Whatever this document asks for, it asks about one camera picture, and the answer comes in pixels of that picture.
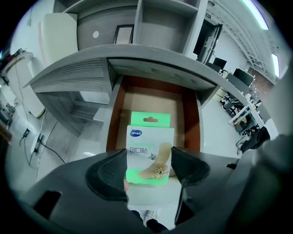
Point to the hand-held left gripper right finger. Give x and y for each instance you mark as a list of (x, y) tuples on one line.
[(190, 170)]

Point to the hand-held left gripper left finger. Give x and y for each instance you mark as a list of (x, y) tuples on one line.
[(103, 180)]

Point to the green and white plaster box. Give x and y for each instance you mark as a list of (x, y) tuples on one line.
[(146, 160)]

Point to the brown-lined desk drawer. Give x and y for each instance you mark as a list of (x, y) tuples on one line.
[(148, 100)]

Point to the person's left hand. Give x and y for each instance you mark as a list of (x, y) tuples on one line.
[(126, 185)]

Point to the person's white shoe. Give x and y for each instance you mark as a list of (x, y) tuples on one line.
[(151, 216)]

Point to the white flat panel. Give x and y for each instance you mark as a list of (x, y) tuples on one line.
[(99, 115)]

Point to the white power strip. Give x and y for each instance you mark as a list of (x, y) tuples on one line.
[(37, 141)]

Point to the long white office desk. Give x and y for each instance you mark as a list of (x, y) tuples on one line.
[(246, 109)]

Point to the black power adapter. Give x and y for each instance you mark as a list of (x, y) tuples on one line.
[(26, 133)]

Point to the black computer monitor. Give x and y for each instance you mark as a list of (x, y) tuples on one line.
[(220, 62), (242, 76)]

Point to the grey wooden desk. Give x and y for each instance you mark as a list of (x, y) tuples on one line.
[(75, 73)]

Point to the black door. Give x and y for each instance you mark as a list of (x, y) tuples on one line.
[(206, 41)]

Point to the long ceiling light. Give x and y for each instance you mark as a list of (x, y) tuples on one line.
[(258, 16), (275, 65)]

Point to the cream file box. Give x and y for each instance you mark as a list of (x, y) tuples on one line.
[(59, 38)]

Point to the pile of black gear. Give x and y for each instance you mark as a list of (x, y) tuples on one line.
[(13, 56)]

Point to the white cylindrical pedestal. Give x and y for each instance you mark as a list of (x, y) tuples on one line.
[(27, 86)]

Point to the black empty picture frame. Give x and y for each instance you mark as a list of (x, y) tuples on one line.
[(123, 34)]

